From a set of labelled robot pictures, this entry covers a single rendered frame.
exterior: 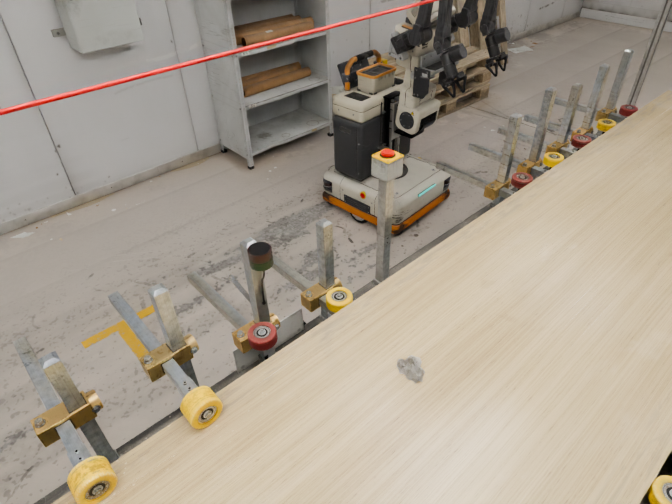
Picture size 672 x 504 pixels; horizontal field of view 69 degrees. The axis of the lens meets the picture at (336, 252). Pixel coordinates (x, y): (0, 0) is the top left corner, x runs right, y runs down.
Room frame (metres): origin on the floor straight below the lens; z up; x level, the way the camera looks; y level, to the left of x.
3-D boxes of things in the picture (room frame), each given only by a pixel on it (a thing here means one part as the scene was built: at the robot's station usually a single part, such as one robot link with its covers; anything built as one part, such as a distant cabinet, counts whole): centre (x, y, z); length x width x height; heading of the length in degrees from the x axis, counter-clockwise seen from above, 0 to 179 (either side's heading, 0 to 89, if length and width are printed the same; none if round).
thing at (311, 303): (1.14, 0.05, 0.84); 0.14 x 0.06 x 0.05; 131
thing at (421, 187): (2.92, -0.36, 0.16); 0.67 x 0.64 x 0.25; 46
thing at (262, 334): (0.91, 0.21, 0.85); 0.08 x 0.08 x 0.11
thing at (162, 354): (0.81, 0.43, 0.95); 0.14 x 0.06 x 0.05; 131
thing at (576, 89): (2.14, -1.10, 0.88); 0.04 x 0.04 x 0.48; 41
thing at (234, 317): (1.06, 0.34, 0.84); 0.43 x 0.03 x 0.04; 41
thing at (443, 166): (1.85, -0.63, 0.80); 0.43 x 0.03 x 0.04; 41
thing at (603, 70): (2.30, -1.29, 0.91); 0.04 x 0.04 x 0.48; 41
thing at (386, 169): (1.32, -0.16, 1.18); 0.07 x 0.07 x 0.08; 41
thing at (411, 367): (0.78, -0.18, 0.91); 0.09 x 0.07 x 0.02; 8
